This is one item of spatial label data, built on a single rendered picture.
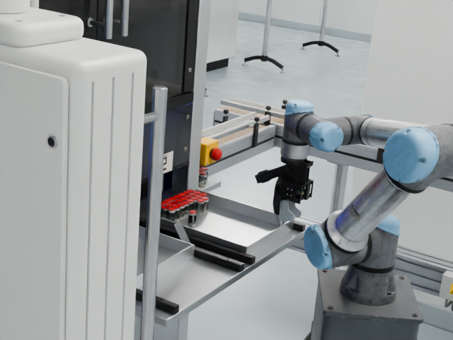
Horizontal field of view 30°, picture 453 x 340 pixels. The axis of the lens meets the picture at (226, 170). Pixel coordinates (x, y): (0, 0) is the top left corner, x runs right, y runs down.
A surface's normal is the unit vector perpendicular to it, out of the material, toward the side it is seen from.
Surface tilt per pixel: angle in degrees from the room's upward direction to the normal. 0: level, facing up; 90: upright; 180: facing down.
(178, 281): 0
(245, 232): 0
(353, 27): 90
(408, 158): 84
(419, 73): 90
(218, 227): 0
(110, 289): 90
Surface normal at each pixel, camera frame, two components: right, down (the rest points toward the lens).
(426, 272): -0.54, 0.24
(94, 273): 0.83, 0.25
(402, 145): -0.81, 0.03
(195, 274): 0.07, -0.94
